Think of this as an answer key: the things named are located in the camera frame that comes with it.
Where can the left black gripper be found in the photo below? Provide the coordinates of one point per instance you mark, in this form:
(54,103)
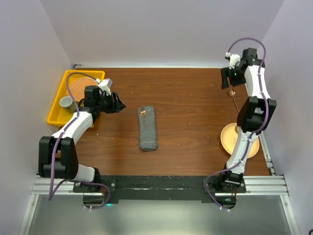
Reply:
(119,105)

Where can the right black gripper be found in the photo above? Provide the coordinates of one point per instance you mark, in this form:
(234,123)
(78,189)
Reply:
(225,73)

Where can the rose gold spoon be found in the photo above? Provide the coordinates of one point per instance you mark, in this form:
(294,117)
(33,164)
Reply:
(232,93)

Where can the rose gold fork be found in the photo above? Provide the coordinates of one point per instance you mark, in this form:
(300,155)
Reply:
(143,115)

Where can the grey cloth napkin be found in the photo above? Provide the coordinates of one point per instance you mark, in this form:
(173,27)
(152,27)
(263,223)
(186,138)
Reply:
(148,137)

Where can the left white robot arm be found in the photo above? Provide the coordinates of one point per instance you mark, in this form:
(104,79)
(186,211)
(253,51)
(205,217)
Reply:
(57,153)

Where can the orange woven coaster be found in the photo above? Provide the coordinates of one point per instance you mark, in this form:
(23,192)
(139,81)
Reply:
(77,87)

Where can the grey ceramic cup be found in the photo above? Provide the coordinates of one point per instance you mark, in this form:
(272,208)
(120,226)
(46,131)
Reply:
(67,104)

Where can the golden round plate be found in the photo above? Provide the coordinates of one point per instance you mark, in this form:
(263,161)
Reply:
(229,136)

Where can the yellow plastic tray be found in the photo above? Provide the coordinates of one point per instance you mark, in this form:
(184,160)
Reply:
(57,115)

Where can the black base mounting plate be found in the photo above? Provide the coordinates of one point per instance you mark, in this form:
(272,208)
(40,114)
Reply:
(171,188)

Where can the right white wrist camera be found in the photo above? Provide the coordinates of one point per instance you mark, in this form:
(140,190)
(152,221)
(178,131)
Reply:
(234,60)

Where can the aluminium frame rail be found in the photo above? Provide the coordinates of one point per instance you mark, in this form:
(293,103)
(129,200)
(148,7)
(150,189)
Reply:
(191,109)

